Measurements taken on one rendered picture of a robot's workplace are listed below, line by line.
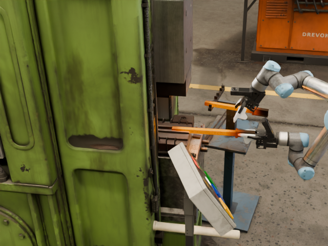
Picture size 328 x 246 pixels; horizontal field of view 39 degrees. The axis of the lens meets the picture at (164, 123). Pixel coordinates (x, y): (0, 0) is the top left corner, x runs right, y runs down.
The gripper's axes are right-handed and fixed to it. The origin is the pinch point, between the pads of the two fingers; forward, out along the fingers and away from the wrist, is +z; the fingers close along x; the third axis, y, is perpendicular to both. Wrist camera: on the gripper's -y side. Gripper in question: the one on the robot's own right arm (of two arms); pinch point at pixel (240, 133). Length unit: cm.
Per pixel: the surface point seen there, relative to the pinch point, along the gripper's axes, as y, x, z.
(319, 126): 102, 183, -70
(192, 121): 2.3, 12.3, 28.0
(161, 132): 1.0, -2.7, 43.1
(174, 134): 1.1, -4.1, 35.2
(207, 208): -9, -73, 10
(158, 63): -47, -17, 39
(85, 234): 46, -41, 80
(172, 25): -65, -17, 32
